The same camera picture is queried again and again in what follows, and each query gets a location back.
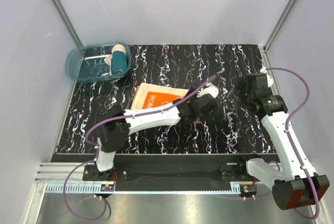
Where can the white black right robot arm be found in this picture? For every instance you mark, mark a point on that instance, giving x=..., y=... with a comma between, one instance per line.
x=298, y=184

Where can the aluminium front frame rail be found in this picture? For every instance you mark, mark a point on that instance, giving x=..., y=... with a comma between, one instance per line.
x=52, y=173

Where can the controller board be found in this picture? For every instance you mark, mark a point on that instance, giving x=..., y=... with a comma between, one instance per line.
x=248, y=190
x=107, y=187

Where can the aluminium post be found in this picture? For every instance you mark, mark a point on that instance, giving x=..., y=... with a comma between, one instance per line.
x=67, y=22
x=283, y=17

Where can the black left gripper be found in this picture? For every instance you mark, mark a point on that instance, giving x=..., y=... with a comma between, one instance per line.
x=194, y=97

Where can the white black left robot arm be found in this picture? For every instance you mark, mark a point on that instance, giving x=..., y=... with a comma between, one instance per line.
x=111, y=134

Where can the slotted cable duct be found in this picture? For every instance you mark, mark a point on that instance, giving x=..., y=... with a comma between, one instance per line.
x=235, y=187
x=85, y=188

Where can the right rear aluminium post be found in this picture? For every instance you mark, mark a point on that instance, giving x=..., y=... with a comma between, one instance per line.
x=283, y=17

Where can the left controller board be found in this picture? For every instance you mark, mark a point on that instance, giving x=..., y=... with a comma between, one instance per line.
x=107, y=187

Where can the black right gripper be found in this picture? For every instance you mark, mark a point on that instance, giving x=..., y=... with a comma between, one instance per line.
x=238, y=97

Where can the right slotted cable duct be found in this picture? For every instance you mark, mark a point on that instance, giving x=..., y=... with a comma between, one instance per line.
x=235, y=187

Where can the teal beige cartoon towel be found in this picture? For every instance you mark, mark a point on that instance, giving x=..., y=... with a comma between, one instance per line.
x=117, y=60

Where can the left rear aluminium post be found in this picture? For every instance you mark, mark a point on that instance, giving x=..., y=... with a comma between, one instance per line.
x=67, y=22

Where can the orange cartoon towel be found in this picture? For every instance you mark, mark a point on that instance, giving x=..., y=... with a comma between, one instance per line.
x=149, y=97

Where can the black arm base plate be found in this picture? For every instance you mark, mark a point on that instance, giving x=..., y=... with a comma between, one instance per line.
x=215, y=166

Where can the teal transparent plastic basin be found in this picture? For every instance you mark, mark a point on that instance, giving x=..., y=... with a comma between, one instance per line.
x=86, y=64

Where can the right controller board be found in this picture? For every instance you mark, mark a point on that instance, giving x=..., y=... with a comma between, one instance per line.
x=248, y=190

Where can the left slotted cable duct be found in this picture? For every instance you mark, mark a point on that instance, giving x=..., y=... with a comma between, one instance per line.
x=85, y=188

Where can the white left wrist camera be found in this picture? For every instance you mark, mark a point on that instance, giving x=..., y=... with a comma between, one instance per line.
x=210, y=89

